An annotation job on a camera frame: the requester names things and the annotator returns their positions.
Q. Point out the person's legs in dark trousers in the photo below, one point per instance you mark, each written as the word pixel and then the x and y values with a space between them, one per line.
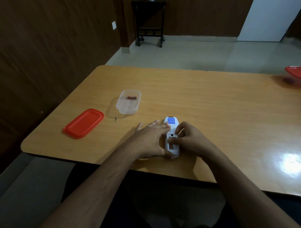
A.
pixel 164 202

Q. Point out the large clear plastic container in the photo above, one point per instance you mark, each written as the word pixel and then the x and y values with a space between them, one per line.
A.
pixel 295 81

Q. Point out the white wall socket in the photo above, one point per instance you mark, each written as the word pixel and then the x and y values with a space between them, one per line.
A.
pixel 114 25

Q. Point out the person's right hand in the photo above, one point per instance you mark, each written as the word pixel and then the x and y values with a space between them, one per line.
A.
pixel 195 141

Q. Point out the person's left forearm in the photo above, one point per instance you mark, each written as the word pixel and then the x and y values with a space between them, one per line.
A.
pixel 101 188

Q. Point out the person's right forearm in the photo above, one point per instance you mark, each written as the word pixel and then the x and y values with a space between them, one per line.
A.
pixel 242 188

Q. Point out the white door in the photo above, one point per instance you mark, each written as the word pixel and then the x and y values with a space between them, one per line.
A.
pixel 265 21

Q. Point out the white remote control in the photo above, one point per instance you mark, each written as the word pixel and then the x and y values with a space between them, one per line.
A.
pixel 172 122

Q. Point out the small red lid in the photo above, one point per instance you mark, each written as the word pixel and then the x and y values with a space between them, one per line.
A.
pixel 83 123

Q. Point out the large red lid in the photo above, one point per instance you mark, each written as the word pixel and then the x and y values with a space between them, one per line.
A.
pixel 294 71

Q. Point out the small clear plastic container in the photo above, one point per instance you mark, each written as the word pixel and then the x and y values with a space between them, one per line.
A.
pixel 128 105

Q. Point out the low wooden table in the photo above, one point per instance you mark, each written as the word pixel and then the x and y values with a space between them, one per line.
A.
pixel 223 105

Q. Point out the person's left hand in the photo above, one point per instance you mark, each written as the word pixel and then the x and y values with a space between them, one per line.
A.
pixel 150 141

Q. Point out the black side table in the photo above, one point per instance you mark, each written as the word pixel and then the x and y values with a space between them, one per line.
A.
pixel 145 7

